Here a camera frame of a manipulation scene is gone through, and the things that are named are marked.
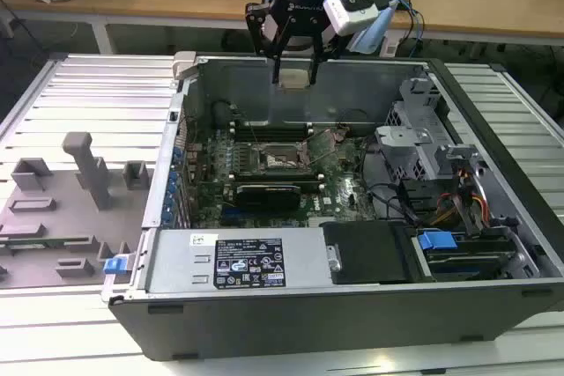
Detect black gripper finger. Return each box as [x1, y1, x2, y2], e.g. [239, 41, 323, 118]
[307, 17, 349, 86]
[244, 0, 295, 85]

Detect silver CPU plate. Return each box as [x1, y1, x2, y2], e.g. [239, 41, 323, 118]
[279, 68, 312, 92]

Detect metal socket cover frame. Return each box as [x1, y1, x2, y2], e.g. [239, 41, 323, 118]
[299, 128, 349, 165]

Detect black RAM slot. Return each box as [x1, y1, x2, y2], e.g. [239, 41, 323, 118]
[232, 122, 315, 132]
[232, 129, 315, 140]
[228, 178, 327, 191]
[228, 172, 327, 181]

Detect CPU socket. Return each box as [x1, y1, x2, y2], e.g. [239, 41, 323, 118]
[257, 141, 309, 174]

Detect black drive bay cover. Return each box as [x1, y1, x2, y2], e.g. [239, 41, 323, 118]
[319, 220, 418, 285]

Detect beige case release latch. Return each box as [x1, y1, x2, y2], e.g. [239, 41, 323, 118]
[171, 50, 197, 86]

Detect silver metal drive cage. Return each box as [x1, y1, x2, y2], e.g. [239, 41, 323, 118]
[374, 76, 481, 183]

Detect green motherboard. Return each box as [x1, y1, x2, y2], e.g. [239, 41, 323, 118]
[182, 122, 380, 230]

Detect black graphics card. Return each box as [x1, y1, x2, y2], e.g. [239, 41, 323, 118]
[224, 181, 303, 214]

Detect hard disk in blue carrier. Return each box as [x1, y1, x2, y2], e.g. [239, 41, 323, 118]
[416, 228, 516, 262]
[425, 256, 516, 283]

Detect silver power supply unit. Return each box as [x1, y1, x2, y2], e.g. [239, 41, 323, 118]
[140, 228, 334, 293]

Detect blue case latch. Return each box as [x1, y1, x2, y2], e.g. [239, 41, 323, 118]
[103, 255, 124, 276]

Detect grey parts rack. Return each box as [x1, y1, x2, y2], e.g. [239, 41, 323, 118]
[0, 131, 155, 291]

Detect black open PC case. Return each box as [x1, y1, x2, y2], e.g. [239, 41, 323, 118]
[100, 50, 564, 362]

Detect green RAM stick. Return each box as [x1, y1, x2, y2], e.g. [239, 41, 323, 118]
[0, 237, 89, 252]

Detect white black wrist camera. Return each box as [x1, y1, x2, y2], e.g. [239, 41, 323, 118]
[323, 0, 380, 37]

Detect blue cable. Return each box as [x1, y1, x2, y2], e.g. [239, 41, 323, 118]
[396, 0, 427, 42]

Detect black cable bundle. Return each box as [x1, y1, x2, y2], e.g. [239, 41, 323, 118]
[396, 177, 446, 227]

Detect orange yellow wire bundle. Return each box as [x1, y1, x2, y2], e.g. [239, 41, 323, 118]
[434, 166, 491, 227]

